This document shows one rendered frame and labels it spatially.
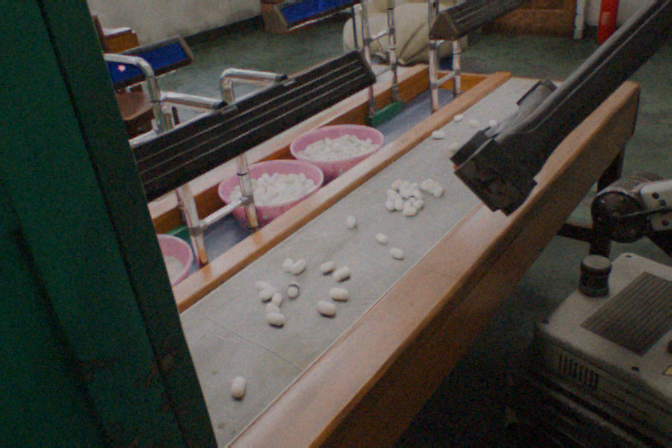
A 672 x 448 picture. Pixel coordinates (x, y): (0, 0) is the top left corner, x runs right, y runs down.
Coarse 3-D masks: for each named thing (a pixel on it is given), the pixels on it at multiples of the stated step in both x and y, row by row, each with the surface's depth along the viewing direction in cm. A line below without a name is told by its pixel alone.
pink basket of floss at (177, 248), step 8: (160, 240) 133; (168, 240) 132; (176, 240) 131; (168, 248) 133; (176, 248) 132; (184, 248) 129; (168, 256) 133; (176, 256) 132; (184, 256) 129; (192, 256) 124; (184, 264) 130; (184, 272) 119; (176, 280) 117
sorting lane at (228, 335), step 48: (432, 144) 169; (384, 192) 146; (288, 240) 131; (336, 240) 129; (432, 240) 125; (240, 288) 117; (384, 288) 112; (192, 336) 106; (240, 336) 104; (288, 336) 103; (336, 336) 102; (288, 384) 93; (240, 432) 86
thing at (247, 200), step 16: (224, 80) 115; (240, 80) 112; (256, 80) 109; (272, 80) 107; (176, 96) 102; (192, 96) 100; (224, 96) 117; (160, 112) 106; (224, 112) 95; (240, 160) 123; (240, 176) 125; (192, 208) 116; (224, 208) 124; (192, 224) 117; (208, 224) 121; (256, 224) 131; (192, 240) 119
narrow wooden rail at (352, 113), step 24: (408, 72) 225; (360, 96) 205; (384, 96) 209; (408, 96) 222; (336, 120) 190; (360, 120) 201; (288, 144) 175; (192, 192) 152; (216, 192) 156; (168, 216) 145
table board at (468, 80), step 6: (384, 66) 245; (438, 72) 230; (444, 72) 229; (438, 78) 231; (450, 78) 228; (462, 78) 225; (468, 78) 224; (474, 78) 222; (480, 78) 221; (486, 78) 220; (516, 78) 213; (522, 78) 213; (444, 84) 231; (450, 84) 230; (462, 84) 226; (468, 84) 225; (474, 84) 223; (462, 90) 228; (468, 90) 226; (636, 108) 193; (636, 114) 194; (636, 120) 196
